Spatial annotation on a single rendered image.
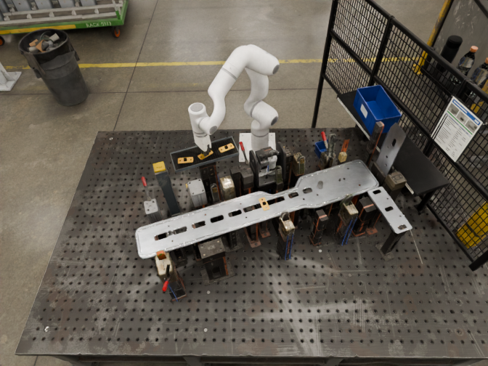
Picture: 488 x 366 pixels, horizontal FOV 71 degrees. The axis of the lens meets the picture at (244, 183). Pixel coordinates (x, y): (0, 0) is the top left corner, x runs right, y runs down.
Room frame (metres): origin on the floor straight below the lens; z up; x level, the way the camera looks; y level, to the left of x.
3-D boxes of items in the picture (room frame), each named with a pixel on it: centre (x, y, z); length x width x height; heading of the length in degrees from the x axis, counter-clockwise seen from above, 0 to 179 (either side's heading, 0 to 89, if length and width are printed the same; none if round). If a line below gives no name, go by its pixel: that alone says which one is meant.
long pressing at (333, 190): (1.03, -0.09, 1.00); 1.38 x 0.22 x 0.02; 106
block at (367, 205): (1.02, -0.68, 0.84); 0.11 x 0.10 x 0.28; 16
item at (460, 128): (1.24, -1.11, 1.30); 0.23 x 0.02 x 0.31; 16
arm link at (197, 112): (1.29, 0.20, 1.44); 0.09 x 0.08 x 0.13; 41
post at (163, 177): (1.23, 0.46, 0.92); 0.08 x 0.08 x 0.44; 16
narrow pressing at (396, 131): (1.24, -0.81, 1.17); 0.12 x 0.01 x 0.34; 16
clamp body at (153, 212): (1.04, 0.51, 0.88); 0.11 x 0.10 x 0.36; 16
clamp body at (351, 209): (0.96, -0.55, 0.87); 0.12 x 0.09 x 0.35; 16
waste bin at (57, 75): (3.38, 1.97, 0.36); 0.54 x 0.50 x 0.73; 176
